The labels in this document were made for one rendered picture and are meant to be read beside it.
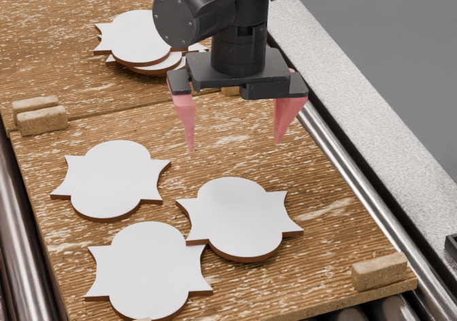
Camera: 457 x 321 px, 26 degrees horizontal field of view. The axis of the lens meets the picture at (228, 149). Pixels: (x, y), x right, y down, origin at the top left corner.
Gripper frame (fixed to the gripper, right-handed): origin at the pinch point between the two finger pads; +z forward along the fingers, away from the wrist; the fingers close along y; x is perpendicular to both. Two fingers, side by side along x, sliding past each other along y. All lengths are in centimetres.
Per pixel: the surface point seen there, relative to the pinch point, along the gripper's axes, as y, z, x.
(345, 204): 12.4, 7.5, -3.8
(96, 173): -14.7, 7.5, 6.3
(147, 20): -4.7, 2.9, 37.7
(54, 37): -17.7, 6.7, 41.5
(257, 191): 2.8, 6.9, -0.7
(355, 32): 87, 87, 201
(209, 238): -4.1, 6.9, -8.5
